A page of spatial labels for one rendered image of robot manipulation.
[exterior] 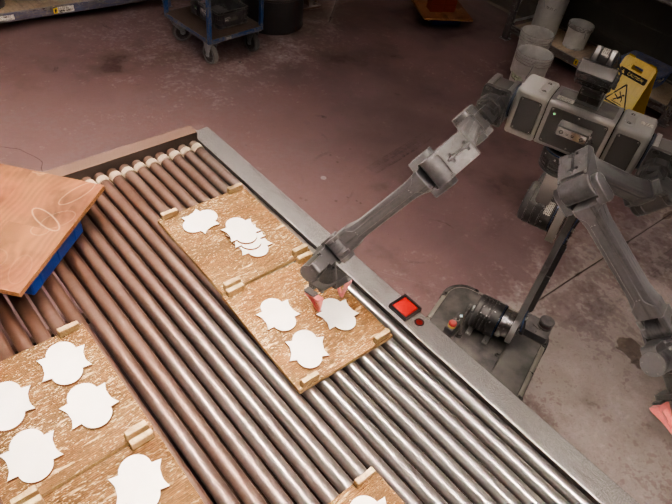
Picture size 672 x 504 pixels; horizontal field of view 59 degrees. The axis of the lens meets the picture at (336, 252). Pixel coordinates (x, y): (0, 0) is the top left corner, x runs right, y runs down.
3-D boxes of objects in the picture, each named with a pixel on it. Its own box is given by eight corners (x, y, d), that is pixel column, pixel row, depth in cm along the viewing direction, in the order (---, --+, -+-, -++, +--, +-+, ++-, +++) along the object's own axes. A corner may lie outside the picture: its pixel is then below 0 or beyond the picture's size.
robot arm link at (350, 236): (460, 176, 146) (432, 143, 145) (455, 184, 142) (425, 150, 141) (350, 259, 173) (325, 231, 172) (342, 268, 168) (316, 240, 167)
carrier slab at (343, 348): (312, 257, 201) (312, 253, 200) (392, 338, 180) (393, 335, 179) (221, 299, 183) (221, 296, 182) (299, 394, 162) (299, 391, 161)
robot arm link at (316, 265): (357, 251, 169) (337, 229, 168) (338, 273, 160) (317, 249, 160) (333, 268, 177) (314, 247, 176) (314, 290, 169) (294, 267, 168)
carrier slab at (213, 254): (242, 189, 222) (242, 186, 221) (310, 253, 202) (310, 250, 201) (157, 223, 204) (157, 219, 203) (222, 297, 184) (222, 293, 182)
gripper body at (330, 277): (347, 280, 180) (346, 260, 175) (322, 295, 174) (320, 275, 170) (333, 271, 184) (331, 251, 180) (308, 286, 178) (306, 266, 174)
